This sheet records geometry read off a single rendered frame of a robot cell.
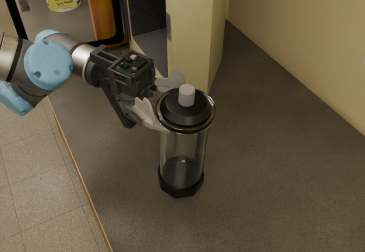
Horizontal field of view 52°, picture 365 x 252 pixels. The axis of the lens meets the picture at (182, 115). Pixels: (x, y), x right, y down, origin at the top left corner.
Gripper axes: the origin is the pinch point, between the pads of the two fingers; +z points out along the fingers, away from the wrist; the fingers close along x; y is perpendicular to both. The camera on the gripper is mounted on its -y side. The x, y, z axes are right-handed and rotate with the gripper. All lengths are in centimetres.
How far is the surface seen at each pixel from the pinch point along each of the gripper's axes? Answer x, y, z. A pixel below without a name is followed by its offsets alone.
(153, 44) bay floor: 36, -18, -33
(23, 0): 14, -1, -60
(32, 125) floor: 44, -120, -136
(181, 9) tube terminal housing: 23.8, 5.6, -15.5
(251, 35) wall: 70, -26, -15
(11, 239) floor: -13, -120, -86
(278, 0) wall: 65, -7, -6
